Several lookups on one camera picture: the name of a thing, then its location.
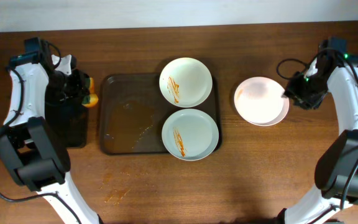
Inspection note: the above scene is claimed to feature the yellow green sponge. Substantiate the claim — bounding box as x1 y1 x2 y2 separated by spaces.
81 78 99 108

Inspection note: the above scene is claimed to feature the white plate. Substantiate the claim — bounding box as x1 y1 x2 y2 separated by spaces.
233 77 290 126
161 109 220 161
158 57 213 108

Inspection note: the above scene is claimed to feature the white plate top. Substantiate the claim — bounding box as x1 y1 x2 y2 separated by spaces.
158 57 213 108

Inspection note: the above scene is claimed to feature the white plate bottom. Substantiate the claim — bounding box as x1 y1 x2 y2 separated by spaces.
161 109 220 161

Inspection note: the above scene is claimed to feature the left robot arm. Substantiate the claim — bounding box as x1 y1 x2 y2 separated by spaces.
0 37 102 223

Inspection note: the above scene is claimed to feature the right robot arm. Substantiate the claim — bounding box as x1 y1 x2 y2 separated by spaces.
273 37 358 223

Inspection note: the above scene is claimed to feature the black rectangular tray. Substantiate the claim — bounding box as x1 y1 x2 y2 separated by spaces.
45 102 88 148

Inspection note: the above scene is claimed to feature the brown plastic serving tray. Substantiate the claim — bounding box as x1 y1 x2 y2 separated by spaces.
99 73 223 156

